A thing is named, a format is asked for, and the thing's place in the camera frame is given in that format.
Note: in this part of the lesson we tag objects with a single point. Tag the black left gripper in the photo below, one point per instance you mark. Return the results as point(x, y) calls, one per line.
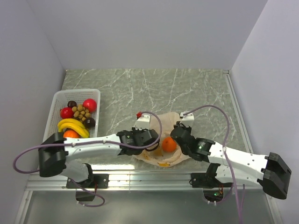
point(136, 130)

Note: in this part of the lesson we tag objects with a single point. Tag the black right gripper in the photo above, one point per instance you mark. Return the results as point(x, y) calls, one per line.
point(178, 123)

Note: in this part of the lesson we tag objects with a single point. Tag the orange banana-print plastic bag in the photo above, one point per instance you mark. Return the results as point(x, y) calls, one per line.
point(159, 157)

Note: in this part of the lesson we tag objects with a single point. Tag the red apple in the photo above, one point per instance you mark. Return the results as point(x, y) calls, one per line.
point(90, 104)
point(66, 113)

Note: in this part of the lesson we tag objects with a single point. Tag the yellow banana bunch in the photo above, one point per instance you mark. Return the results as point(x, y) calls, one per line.
point(75, 125)

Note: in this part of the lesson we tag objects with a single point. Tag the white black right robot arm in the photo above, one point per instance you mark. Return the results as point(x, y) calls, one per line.
point(229, 167)

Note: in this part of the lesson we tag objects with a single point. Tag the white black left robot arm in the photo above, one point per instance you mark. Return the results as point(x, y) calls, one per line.
point(58, 155)

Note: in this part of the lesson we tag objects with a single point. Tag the dark red round fruit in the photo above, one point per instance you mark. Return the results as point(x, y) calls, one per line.
point(71, 104)

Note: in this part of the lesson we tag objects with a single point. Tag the orange mandarin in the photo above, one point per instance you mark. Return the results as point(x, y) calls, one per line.
point(169, 145)

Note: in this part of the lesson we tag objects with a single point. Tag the white perforated plastic basket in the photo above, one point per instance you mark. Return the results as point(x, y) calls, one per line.
point(60, 100)

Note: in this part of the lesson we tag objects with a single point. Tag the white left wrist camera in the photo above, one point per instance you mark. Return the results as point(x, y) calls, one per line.
point(143, 121)

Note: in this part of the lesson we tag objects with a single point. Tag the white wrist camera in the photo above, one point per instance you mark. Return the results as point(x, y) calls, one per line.
point(185, 120)
point(143, 121)

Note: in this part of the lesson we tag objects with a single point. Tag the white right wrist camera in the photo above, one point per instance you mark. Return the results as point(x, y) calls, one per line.
point(185, 120)

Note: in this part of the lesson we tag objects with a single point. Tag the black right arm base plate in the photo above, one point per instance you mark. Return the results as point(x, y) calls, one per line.
point(199, 180)

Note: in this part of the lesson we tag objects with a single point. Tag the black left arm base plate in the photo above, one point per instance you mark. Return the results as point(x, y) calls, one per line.
point(100, 181)

